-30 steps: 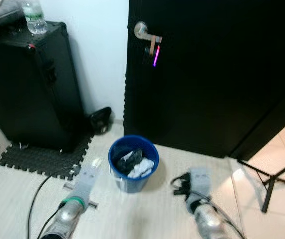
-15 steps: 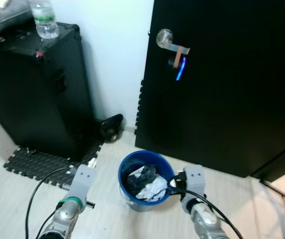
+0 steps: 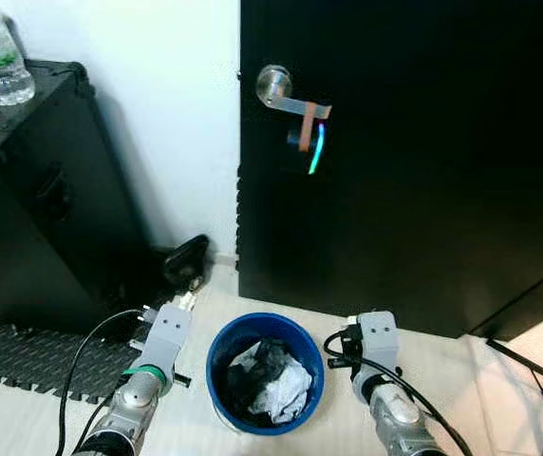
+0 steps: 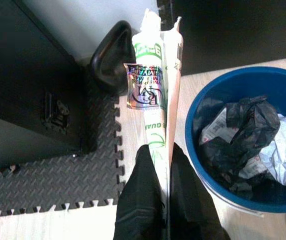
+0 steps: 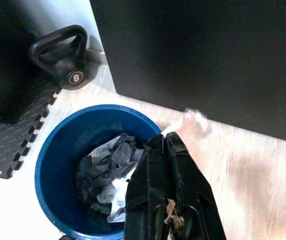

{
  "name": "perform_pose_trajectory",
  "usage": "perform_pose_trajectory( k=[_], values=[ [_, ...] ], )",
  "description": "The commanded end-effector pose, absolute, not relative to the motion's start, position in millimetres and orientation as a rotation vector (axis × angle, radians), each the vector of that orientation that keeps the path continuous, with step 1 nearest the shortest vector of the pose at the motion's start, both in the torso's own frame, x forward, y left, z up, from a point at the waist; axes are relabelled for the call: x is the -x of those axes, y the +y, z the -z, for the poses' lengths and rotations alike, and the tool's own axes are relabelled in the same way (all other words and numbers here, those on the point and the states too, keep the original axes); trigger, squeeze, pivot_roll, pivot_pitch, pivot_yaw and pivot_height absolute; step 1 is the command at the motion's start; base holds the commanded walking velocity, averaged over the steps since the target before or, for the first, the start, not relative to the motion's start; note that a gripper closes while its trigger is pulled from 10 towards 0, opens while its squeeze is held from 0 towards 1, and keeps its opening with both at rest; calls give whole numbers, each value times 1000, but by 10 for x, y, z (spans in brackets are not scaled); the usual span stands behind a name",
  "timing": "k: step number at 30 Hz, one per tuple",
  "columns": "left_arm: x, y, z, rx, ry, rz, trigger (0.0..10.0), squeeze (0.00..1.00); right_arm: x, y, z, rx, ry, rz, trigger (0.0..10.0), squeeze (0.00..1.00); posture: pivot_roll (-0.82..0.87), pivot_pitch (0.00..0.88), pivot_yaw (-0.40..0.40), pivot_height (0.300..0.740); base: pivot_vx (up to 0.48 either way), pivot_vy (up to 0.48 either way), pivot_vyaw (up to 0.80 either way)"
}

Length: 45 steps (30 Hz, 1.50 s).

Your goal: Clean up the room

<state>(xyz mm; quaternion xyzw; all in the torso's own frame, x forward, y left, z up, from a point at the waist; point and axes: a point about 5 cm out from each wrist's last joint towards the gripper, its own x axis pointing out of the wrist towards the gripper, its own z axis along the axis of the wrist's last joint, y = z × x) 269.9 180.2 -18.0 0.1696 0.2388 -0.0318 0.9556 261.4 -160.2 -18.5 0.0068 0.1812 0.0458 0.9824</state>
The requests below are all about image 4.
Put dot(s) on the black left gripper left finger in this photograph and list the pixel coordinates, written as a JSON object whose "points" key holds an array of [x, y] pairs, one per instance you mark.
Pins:
{"points": [[140, 200]]}

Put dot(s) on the black case with latch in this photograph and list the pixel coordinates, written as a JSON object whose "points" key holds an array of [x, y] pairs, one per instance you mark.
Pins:
{"points": [[20, 62]]}

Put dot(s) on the blue plastic waste bin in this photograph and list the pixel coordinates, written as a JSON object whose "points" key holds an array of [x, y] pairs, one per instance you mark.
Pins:
{"points": [[208, 87]]}

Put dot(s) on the black foam puzzle mat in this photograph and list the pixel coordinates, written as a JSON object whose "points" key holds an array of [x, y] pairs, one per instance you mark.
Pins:
{"points": [[58, 180]]}

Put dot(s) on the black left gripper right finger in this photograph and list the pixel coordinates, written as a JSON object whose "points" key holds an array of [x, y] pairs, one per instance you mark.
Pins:
{"points": [[190, 207]]}

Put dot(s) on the dark furniture panel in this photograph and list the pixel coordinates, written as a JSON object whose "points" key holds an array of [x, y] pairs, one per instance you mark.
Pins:
{"points": [[233, 30]]}

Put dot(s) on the black plastic bag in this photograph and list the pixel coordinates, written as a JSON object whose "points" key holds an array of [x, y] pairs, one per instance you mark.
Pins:
{"points": [[253, 120]]}

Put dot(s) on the white printed paper scrap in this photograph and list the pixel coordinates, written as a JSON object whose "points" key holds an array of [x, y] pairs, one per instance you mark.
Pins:
{"points": [[215, 127]]}

